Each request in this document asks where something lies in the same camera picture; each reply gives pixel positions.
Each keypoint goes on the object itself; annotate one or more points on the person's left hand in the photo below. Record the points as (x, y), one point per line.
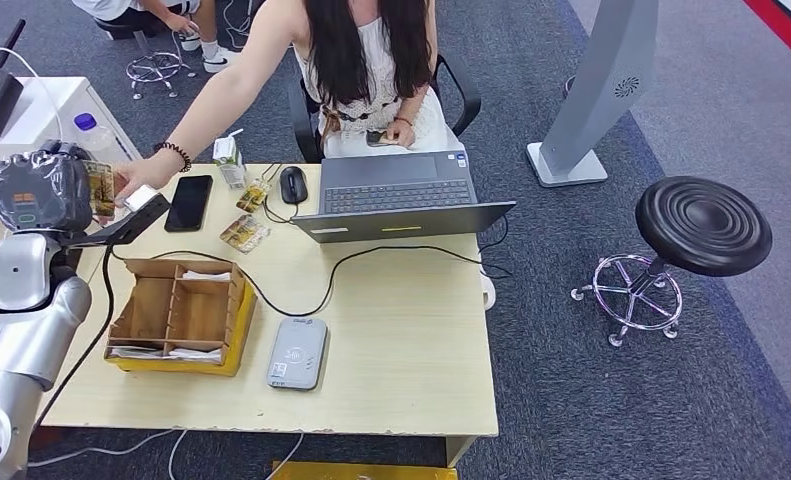
(402, 132)

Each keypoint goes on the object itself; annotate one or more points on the person's right hand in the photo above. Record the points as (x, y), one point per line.
(140, 175)

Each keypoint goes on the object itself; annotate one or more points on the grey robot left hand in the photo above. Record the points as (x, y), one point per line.
(40, 192)

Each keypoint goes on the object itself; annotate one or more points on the person's phone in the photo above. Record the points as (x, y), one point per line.
(375, 138)

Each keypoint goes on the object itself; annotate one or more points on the person's right forearm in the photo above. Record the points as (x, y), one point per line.
(216, 109)

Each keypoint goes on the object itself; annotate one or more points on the person's left forearm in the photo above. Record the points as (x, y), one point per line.
(416, 106)

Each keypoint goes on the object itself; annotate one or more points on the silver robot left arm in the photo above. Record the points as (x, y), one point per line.
(17, 318)

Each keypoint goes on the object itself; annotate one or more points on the person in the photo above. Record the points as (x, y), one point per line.
(368, 73)
(130, 8)

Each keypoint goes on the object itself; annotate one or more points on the wooden card organiser box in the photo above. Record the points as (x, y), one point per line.
(196, 311)

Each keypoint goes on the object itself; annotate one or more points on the grey card reader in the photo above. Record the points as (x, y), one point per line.
(297, 354)

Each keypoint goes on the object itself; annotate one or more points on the black smartphone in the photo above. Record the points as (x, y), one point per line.
(188, 204)

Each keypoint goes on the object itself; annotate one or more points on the clear water bottle blue cap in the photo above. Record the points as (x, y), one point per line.
(97, 136)

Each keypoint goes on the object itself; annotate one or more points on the grey laptop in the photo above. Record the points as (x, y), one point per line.
(402, 195)

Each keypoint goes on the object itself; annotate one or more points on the white desk partition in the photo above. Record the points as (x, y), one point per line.
(30, 119)

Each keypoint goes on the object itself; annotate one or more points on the small drink carton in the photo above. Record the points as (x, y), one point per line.
(230, 166)

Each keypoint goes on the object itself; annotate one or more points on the chrome stool base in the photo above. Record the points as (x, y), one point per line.
(156, 66)

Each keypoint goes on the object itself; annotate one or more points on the white paper slip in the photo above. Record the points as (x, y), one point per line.
(206, 275)

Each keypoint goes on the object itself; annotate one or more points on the black computer mouse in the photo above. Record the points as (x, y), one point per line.
(294, 185)

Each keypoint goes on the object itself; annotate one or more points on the white paper sleeves stack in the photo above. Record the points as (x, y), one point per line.
(190, 355)

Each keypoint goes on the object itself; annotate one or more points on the grey standing kiosk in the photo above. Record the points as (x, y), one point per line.
(603, 79)

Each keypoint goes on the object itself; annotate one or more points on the black round stool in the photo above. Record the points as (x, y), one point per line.
(703, 225)

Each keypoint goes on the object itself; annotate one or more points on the yellow floor tape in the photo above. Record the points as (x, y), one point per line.
(368, 472)

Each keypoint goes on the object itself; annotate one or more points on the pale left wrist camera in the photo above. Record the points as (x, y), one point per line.
(141, 197)

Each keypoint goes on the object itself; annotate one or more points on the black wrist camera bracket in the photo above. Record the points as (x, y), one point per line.
(130, 225)

